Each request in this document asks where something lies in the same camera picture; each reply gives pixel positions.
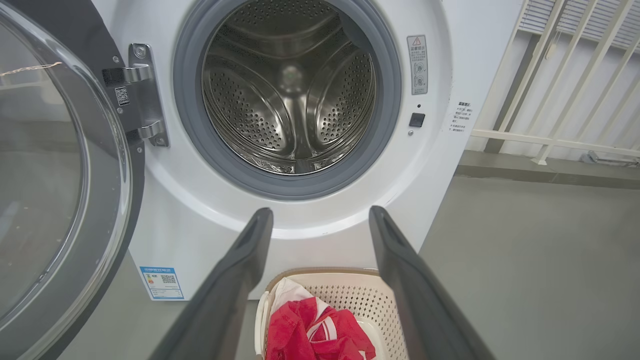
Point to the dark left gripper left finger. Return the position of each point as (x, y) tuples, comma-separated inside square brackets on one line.
[(225, 300)]

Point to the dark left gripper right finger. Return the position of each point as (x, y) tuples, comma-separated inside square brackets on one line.
[(420, 310)]

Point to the red and white garment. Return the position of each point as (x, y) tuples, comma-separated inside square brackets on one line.
[(300, 335)]

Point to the black glass washer door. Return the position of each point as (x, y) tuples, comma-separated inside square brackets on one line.
[(45, 175)]

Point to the cream basket with brown rim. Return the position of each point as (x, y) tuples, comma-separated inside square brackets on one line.
[(375, 305)]

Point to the white front-load washing machine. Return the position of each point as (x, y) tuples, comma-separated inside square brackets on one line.
[(200, 225)]

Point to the black door latch socket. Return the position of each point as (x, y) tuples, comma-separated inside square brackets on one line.
[(417, 120)]

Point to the metal door hinge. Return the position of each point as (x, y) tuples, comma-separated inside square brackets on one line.
[(147, 95)]

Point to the steel perforated washer drum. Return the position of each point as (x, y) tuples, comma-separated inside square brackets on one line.
[(290, 90)]

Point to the blue energy label sticker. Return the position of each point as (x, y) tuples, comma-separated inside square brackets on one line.
[(161, 283)]

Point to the white slatted railing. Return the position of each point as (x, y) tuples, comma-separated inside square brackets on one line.
[(550, 140)]

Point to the grey warning sticker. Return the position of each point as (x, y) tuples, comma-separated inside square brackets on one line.
[(417, 65)]

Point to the white window blind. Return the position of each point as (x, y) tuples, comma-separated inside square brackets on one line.
[(585, 22)]

